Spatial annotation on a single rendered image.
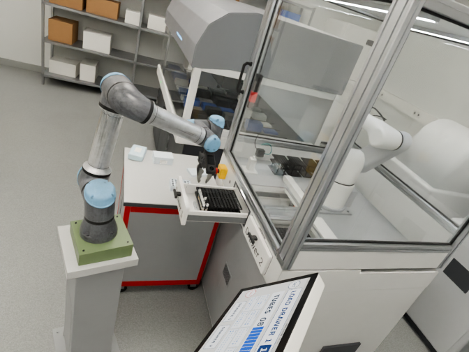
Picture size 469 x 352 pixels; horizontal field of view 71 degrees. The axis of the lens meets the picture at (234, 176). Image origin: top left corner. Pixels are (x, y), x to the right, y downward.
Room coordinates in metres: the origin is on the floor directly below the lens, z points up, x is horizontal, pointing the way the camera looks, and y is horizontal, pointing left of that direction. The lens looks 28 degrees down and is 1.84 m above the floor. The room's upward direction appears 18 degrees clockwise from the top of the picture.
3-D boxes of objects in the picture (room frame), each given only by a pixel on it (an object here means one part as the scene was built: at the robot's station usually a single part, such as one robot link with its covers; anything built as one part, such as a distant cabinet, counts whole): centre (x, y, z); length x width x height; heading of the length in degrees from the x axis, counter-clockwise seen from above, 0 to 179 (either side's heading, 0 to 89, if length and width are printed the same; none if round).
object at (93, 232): (1.05, 0.48, 0.87); 0.15 x 0.15 x 0.10
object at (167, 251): (1.78, 0.38, 0.38); 0.62 x 0.58 x 0.76; 25
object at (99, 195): (1.05, 0.49, 0.99); 0.13 x 0.12 x 0.14; 39
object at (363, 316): (1.69, -0.52, 0.40); 1.03 x 0.95 x 0.80; 25
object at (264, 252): (1.25, -0.20, 0.87); 0.29 x 0.02 x 0.11; 25
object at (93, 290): (1.05, 0.48, 0.38); 0.30 x 0.30 x 0.76; 40
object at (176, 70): (3.23, 0.34, 1.13); 1.78 x 1.14 x 0.45; 25
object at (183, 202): (1.40, 0.22, 0.87); 0.29 x 0.02 x 0.11; 25
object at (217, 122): (1.48, 0.16, 1.27); 0.09 x 0.08 x 0.11; 129
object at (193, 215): (1.49, 0.03, 0.86); 0.40 x 0.26 x 0.06; 115
